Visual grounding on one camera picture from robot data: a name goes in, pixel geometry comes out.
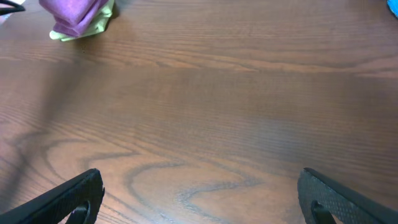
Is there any purple microfiber cloth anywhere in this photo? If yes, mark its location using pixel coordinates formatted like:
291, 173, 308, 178
39, 0, 109, 37

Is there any crumpled blue cloth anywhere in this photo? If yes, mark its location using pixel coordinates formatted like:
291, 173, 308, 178
387, 0, 398, 18

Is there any folded green cloth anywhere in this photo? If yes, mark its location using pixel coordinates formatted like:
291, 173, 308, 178
49, 0, 114, 42

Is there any left black camera cable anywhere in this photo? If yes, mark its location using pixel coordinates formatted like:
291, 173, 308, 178
0, 0, 26, 16

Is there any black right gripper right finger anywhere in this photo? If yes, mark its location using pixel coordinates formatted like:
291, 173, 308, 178
297, 167, 397, 224

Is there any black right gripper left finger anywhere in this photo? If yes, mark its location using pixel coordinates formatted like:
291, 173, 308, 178
1, 169, 105, 224

